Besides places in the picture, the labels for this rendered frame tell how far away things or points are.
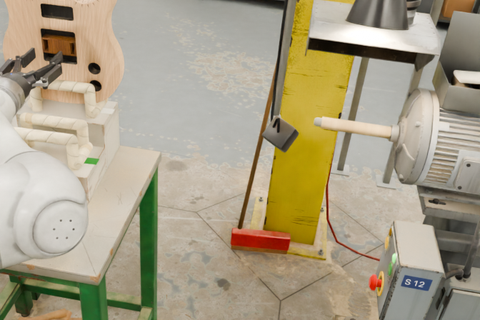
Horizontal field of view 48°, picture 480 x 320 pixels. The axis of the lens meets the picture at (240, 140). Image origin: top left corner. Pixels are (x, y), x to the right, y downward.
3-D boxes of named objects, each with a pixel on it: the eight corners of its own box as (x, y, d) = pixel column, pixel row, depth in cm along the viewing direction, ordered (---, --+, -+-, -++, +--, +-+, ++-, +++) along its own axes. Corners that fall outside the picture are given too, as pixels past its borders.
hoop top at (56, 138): (79, 142, 151) (78, 132, 149) (75, 148, 148) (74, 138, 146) (10, 133, 152) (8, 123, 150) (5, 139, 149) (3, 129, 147)
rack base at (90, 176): (106, 171, 169) (105, 146, 164) (90, 203, 155) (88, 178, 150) (21, 160, 170) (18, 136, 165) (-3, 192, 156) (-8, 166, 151)
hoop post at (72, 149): (81, 165, 155) (78, 137, 150) (77, 171, 152) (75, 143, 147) (70, 163, 155) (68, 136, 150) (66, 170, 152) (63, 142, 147)
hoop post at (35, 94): (44, 107, 165) (41, 79, 160) (40, 112, 162) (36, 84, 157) (34, 106, 165) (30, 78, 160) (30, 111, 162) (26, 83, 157)
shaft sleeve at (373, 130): (389, 139, 139) (387, 137, 143) (391, 127, 139) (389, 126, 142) (320, 128, 141) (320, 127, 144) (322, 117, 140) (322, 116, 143)
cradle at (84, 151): (94, 148, 162) (93, 140, 160) (81, 171, 152) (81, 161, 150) (83, 148, 162) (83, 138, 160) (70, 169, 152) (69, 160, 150)
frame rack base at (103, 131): (120, 146, 181) (118, 101, 172) (107, 171, 169) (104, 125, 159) (41, 136, 182) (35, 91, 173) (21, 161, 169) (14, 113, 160)
